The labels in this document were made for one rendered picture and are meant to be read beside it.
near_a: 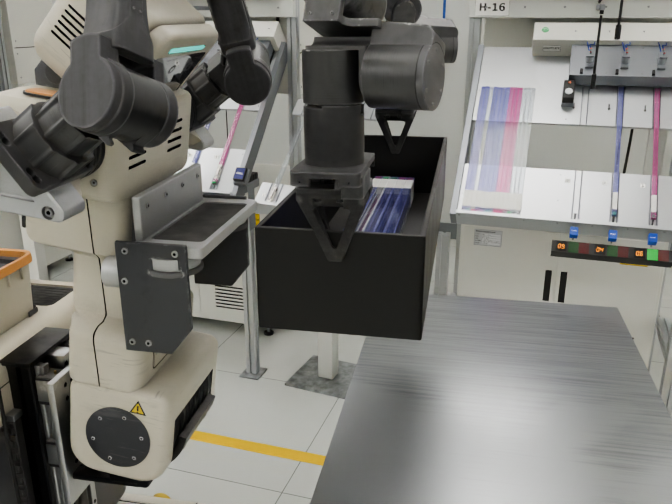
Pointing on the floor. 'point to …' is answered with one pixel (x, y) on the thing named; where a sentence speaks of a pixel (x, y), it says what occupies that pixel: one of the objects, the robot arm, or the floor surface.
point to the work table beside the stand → (502, 412)
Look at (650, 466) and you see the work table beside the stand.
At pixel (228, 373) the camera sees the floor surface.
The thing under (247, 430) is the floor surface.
